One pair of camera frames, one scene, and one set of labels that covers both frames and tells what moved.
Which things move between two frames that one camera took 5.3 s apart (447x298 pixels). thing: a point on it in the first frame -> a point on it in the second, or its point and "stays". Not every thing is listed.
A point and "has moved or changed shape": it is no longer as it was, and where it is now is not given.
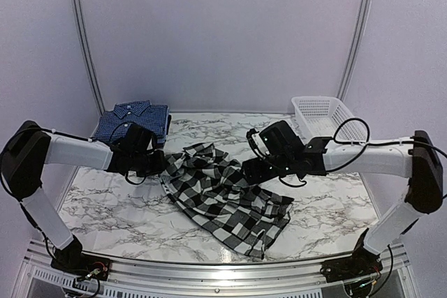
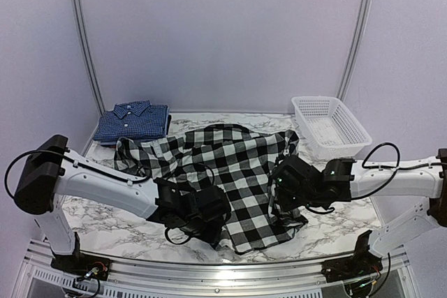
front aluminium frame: x=38 y=278 stays
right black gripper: x=253 y=169 -> x=285 y=204
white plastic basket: x=327 y=116 stays
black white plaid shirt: x=211 y=189 has moved or changed shape
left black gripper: x=159 y=165 -> x=211 y=237
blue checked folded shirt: x=151 y=116 stays
